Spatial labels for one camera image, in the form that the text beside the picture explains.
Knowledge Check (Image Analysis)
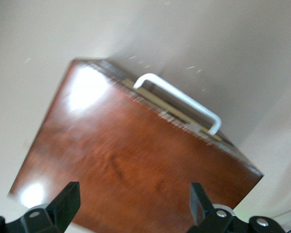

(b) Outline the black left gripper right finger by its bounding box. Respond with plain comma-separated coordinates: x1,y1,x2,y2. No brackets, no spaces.
188,182,286,233

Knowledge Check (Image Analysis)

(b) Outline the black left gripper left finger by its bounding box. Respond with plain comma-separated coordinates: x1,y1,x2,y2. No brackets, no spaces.
0,181,81,233

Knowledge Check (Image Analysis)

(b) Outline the light wood drawer white handle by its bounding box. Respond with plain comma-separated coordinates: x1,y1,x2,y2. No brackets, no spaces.
126,73,223,141

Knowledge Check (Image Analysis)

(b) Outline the dark brown wooden cabinet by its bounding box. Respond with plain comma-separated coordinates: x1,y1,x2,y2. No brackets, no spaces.
7,57,262,233

